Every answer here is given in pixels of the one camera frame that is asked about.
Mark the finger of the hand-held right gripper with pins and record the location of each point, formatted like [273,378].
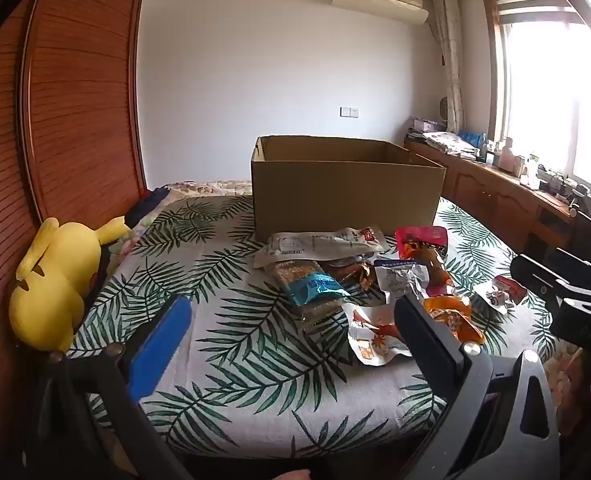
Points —
[538,275]
[573,320]

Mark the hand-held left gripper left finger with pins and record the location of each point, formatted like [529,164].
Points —
[159,345]

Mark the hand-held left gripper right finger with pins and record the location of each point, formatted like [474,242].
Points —
[418,322]

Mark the grey snack packet red label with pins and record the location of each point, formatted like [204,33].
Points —
[325,246]

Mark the brown cardboard box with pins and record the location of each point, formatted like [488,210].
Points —
[345,185]

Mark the small red white snack packet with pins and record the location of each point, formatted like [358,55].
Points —
[503,292]

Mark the white snack packet orange print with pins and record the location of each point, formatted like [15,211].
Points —
[375,335]

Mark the silver white crumpled snack packet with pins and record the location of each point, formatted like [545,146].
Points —
[400,280]

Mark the brown meat snack packet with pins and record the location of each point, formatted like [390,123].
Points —
[438,272]

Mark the leaf print bedsheet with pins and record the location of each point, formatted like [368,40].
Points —
[235,350]

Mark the brown gold snack packet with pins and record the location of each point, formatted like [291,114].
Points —
[353,275]

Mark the pink red snack packet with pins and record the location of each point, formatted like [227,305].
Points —
[420,240]

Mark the wooden side cabinet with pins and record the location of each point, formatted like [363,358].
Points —
[495,195]

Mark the white bottle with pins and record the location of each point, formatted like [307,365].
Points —
[531,172]

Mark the clear cracker packet teal label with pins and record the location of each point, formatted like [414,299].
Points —
[310,287]

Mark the pink container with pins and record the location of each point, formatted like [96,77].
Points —
[509,162]

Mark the yellow plush toy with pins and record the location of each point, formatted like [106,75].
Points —
[57,285]

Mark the dark clothes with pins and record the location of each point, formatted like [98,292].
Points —
[145,207]

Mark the blue packs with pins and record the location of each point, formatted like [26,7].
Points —
[473,138]

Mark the folded printed cloth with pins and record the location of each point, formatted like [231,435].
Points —
[450,142]

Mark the floral bed quilt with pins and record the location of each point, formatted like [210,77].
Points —
[210,188]

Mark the window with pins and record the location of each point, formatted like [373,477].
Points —
[555,90]

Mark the purple box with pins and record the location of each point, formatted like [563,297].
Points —
[428,124]

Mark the patterned curtain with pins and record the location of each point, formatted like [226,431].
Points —
[448,55]

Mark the white wall switch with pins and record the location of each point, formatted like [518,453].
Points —
[350,112]

